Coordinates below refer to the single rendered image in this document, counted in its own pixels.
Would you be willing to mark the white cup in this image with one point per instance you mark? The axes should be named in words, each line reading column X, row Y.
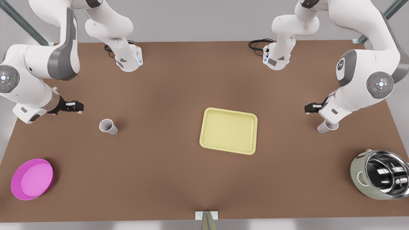
column 325, row 127
column 108, row 126

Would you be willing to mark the silver frame post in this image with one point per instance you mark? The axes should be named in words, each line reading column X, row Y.
column 395, row 7
column 207, row 220
column 23, row 23

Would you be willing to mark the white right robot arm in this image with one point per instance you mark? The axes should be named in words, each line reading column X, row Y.
column 35, row 60

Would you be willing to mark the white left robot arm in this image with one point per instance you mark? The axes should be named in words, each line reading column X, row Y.
column 361, row 64

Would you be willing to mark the steel pot with green outside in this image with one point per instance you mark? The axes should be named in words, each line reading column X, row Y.
column 383, row 175

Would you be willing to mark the pale yellow tray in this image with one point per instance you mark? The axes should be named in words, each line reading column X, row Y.
column 228, row 131

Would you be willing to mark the pink bowl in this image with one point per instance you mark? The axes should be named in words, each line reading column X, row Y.
column 32, row 179

